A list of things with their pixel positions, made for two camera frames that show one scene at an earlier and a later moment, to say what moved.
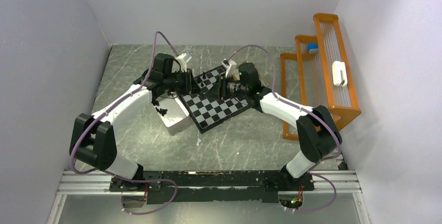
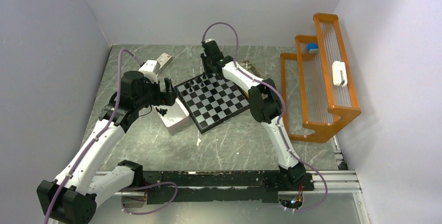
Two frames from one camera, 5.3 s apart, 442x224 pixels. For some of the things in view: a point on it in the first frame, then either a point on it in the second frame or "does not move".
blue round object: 312,48 does not move
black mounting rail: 166,187 does not move
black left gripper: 190,86 -> 167,98
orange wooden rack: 318,74 does not move
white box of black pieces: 173,112 does not move
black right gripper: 219,89 -> 207,70
